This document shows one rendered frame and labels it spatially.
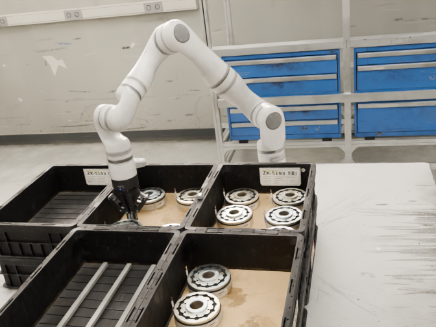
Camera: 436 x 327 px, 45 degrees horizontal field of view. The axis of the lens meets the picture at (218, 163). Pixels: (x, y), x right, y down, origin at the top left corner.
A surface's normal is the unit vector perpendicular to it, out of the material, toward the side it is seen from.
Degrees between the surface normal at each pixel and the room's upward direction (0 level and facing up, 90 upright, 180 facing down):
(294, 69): 90
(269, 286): 0
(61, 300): 0
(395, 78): 90
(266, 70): 90
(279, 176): 90
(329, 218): 0
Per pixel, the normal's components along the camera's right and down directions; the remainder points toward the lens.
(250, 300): -0.11, -0.91
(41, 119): -0.22, 0.42
